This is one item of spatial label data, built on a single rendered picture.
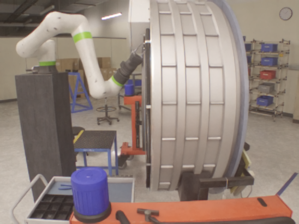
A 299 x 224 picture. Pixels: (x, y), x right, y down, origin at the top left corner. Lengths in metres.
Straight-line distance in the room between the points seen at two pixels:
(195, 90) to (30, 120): 1.24
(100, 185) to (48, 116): 1.12
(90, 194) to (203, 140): 0.66
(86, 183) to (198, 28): 0.93
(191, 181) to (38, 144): 1.16
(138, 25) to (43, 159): 1.22
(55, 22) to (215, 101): 0.94
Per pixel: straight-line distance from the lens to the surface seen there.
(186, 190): 1.39
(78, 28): 1.47
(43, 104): 1.77
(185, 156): 1.24
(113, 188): 1.53
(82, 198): 0.74
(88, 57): 1.42
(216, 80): 1.17
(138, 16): 1.37
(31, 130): 1.89
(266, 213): 0.88
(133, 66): 1.41
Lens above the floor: 1.47
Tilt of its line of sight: 14 degrees down
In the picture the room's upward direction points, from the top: straight up
